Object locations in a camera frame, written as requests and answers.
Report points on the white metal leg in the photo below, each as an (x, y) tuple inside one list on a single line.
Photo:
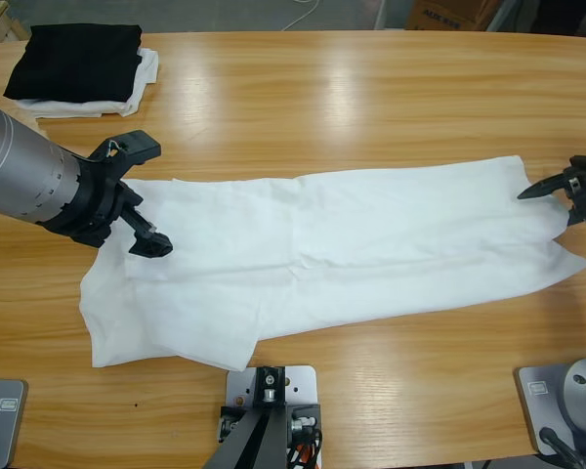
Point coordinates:
[(500, 14)]

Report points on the wooden pallet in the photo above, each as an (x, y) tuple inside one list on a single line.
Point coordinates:
[(0, 19)]

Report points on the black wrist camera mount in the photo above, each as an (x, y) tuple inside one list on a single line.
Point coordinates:
[(137, 146)]

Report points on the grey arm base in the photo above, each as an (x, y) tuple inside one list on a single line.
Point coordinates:
[(537, 405), (5, 425)]

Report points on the dark camera post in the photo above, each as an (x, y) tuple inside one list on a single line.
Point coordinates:
[(268, 439)]

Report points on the white mounting block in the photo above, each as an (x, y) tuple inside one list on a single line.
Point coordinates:
[(303, 386)]

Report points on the white t-shirt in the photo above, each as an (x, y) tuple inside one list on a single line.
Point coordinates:
[(347, 234)]

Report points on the cardboard box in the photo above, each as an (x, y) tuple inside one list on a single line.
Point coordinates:
[(449, 14)]

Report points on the black clamp block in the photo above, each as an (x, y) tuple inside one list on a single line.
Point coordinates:
[(232, 422), (305, 420)]

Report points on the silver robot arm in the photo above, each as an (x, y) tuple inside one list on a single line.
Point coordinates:
[(19, 166)]

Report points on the grey metal leg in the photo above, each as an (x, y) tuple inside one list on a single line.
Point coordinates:
[(380, 14)]

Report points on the folded white garment stack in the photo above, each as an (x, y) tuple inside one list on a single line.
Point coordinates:
[(68, 110)]

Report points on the folded black garment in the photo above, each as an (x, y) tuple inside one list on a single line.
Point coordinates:
[(73, 63)]

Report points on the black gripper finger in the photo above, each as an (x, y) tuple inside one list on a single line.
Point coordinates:
[(544, 187), (154, 245)]

